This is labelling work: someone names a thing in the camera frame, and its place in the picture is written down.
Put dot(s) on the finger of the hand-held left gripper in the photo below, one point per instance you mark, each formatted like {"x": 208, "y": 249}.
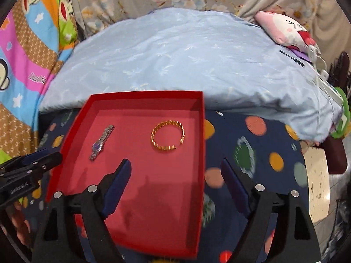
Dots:
{"x": 46, "y": 162}
{"x": 34, "y": 155}

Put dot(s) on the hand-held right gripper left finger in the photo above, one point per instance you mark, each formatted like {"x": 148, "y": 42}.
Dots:
{"x": 118, "y": 186}

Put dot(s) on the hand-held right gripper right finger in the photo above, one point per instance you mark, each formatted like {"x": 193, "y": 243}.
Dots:
{"x": 233, "y": 186}

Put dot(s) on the silver wrist watch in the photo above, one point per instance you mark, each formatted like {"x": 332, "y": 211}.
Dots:
{"x": 100, "y": 143}

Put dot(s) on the red cardboard box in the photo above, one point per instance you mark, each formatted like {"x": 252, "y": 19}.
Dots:
{"x": 164, "y": 191}

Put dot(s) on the person's left hand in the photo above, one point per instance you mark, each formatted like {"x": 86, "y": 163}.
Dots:
{"x": 19, "y": 222}

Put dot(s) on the dark blue polka-dot blanket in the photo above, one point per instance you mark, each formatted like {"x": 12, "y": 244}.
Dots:
{"x": 268, "y": 142}

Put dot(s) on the cream stool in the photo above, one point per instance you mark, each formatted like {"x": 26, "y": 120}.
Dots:
{"x": 316, "y": 183}

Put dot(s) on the colourful cartoon monkey blanket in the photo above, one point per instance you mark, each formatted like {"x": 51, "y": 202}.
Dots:
{"x": 30, "y": 60}

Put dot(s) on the dark brown furniture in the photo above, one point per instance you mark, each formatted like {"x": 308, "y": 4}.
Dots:
{"x": 336, "y": 156}

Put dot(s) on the green plush toy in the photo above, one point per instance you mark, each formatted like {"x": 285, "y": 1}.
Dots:
{"x": 341, "y": 115}

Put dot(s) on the light blue pillow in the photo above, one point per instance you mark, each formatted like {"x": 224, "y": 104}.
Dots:
{"x": 192, "y": 60}

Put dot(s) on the black pen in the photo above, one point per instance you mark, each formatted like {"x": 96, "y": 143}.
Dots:
{"x": 292, "y": 58}

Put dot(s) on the purple sheet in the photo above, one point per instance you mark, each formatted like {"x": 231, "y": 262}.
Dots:
{"x": 307, "y": 55}

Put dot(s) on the pink plush toy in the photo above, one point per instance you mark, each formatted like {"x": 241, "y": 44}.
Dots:
{"x": 285, "y": 28}

